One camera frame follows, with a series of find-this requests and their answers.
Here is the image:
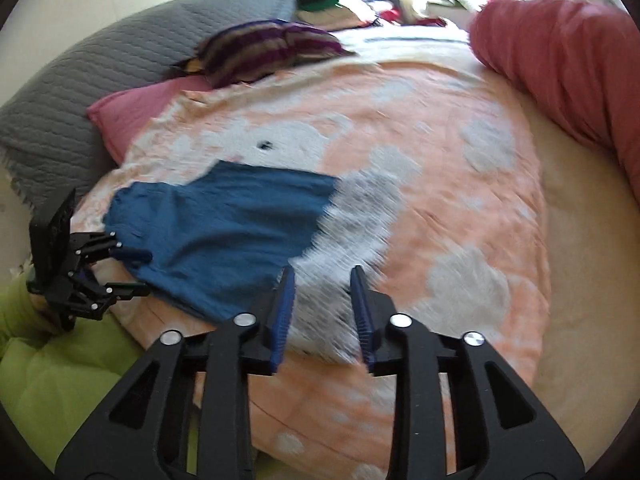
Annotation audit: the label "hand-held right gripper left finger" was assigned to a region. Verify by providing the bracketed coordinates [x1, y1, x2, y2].
[55, 266, 297, 480]

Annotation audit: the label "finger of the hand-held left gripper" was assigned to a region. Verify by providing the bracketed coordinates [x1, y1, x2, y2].
[69, 269, 152, 321]
[70, 231, 153, 265]

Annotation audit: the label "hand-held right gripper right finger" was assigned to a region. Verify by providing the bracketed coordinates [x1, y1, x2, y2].
[350, 265, 586, 480]

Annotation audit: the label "blue denim pants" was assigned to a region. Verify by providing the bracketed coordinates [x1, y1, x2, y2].
[104, 160, 341, 323]

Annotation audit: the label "green blanket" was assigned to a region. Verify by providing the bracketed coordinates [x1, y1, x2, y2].
[0, 275, 201, 476]

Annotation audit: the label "pink quilt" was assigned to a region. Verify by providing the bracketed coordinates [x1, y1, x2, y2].
[87, 76, 216, 163]

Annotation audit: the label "orange and white printed blanket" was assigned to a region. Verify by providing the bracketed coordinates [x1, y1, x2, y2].
[75, 57, 551, 480]

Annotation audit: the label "cream bedsheet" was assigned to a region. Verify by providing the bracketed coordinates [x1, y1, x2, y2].
[330, 25, 640, 461]

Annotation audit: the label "purple and brown striped pillow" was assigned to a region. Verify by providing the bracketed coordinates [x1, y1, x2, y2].
[172, 19, 357, 88]

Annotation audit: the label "pile of colourful clothes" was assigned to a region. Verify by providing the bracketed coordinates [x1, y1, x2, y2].
[295, 0, 451, 31]

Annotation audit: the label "red rolled duvet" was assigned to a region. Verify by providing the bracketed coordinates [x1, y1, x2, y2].
[469, 0, 640, 201]

